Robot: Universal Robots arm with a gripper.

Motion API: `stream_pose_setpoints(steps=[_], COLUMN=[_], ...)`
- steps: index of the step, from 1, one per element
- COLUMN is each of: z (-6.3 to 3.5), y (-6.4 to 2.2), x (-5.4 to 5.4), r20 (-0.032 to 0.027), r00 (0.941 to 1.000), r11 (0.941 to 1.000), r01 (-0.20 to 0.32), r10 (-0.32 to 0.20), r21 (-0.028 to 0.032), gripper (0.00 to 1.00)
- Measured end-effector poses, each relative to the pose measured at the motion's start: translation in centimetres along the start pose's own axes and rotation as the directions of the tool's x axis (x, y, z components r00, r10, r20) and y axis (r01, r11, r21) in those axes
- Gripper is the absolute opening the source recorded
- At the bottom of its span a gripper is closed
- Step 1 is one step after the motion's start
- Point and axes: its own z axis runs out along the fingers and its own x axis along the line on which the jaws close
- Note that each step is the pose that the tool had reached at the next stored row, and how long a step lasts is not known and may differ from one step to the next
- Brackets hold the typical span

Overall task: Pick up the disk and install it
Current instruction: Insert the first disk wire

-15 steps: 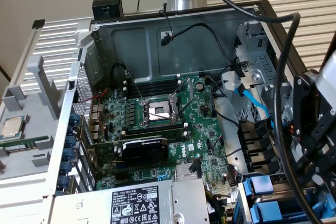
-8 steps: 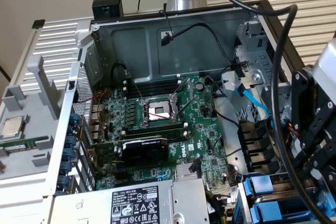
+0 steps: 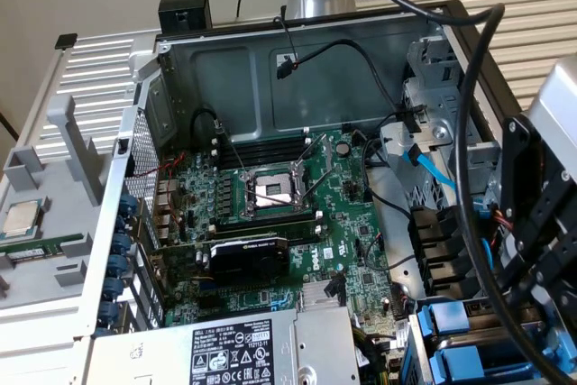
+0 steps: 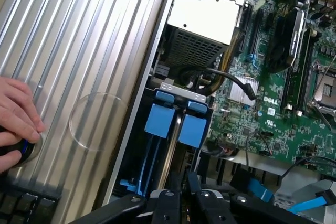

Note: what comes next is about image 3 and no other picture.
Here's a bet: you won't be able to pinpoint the silver power supply unit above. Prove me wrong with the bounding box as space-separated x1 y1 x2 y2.
88 307 362 385

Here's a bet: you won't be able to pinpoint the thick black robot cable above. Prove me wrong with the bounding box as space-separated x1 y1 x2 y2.
344 0 577 385

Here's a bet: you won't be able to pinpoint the yellow black sleeved wires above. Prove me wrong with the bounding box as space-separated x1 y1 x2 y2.
353 328 400 385

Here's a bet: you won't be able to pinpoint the silver finned heat sink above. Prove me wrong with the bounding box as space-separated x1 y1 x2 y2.
300 283 349 312

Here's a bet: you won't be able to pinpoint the thin red wire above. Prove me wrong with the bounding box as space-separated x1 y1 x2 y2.
134 152 187 228

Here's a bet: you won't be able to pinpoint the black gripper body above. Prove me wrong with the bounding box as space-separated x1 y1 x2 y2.
536 130 577 224

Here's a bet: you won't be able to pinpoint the grey parts rack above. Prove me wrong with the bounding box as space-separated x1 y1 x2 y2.
0 95 114 314

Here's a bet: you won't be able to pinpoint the black cable with connector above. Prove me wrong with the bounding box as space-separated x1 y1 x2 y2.
273 39 427 133

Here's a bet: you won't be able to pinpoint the black graphics card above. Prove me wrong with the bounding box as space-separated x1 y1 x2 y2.
151 234 292 287

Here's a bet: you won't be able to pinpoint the hard drive in blue caddy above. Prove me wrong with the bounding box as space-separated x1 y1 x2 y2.
405 294 577 385

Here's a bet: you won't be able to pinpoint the CPU socket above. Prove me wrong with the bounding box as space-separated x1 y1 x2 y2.
237 161 316 220

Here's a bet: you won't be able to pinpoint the grey metal drive cage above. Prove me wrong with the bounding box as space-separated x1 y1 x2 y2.
400 37 504 206

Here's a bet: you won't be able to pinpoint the black plastic fan shroud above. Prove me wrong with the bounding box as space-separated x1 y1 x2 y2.
408 204 483 300

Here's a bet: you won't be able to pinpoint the black angled connector cable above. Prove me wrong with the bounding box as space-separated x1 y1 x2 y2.
324 272 347 307

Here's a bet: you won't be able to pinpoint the thin black tied wire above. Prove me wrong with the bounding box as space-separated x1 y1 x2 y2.
272 5 302 69

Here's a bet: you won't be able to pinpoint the black RAM slot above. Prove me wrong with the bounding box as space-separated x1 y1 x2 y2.
211 148 312 169
215 136 312 154
211 222 324 244
209 211 324 228

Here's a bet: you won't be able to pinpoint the black looped cable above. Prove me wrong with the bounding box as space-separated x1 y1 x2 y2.
191 107 227 151

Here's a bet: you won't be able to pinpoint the metal locking lever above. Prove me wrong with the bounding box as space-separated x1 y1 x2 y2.
214 119 248 177
299 167 328 204

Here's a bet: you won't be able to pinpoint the black box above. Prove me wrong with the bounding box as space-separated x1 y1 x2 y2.
158 0 213 35

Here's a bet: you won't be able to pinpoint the thin black red-tipped wire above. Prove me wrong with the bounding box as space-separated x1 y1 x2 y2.
362 231 418 270

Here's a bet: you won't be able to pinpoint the red yellow power wire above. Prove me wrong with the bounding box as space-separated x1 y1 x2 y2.
490 208 510 242

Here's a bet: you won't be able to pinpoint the green RAM stick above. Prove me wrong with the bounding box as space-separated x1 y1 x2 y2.
0 234 85 262

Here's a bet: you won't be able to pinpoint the green motherboard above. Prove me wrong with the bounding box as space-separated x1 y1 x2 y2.
152 127 418 348

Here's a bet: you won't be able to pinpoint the blue SATA wire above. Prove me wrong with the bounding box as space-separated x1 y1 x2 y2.
405 143 465 201
471 190 501 278

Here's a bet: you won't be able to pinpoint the silver CPU chip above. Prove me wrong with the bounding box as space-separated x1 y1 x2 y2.
2 197 49 240

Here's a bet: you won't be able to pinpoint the open PC case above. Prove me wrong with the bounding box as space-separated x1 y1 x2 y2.
71 0 577 385

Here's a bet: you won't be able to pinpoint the metal socket cover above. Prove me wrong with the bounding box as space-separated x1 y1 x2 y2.
292 132 335 175

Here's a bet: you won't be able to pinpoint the empty blue disk carrier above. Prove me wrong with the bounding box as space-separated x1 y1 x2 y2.
427 343 576 385

